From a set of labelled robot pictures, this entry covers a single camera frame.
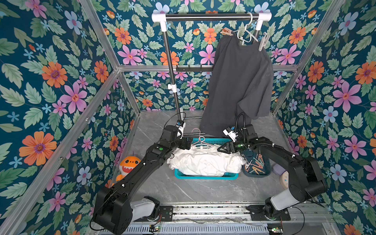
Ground orange shark plush toy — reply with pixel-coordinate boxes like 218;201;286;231
115;156;141;183

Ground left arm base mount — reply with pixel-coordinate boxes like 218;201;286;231
136;206;174;223

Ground dark teal clothespin tray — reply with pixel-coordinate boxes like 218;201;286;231
241;150;271;178

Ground teal laundry basket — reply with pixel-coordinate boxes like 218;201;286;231
174;138;239;181

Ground white clothespin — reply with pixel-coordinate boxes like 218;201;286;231
258;32;270;52

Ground white garment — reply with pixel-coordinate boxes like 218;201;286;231
167;145;246;177

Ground beige round clock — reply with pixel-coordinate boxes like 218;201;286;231
280;171;289;190

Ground black wall hook rail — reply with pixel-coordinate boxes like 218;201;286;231
174;65;213;72

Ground pink wire hanger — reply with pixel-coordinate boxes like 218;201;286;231
190;128;204;138

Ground dark grey t-shirt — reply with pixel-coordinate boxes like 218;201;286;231
199;35;274;137

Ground lavender cloth item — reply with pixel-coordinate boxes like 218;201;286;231
272;164;286;176

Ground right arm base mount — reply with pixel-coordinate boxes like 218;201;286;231
246;204;291;221

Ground white steel clothes rack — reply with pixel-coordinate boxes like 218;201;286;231
151;11;272;139

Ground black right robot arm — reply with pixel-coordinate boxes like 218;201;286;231
217;118;328;219

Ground white plastic hanger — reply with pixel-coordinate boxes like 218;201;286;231
232;13;259;46
191;136;215;149

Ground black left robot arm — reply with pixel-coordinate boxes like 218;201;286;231
91;119;192;235

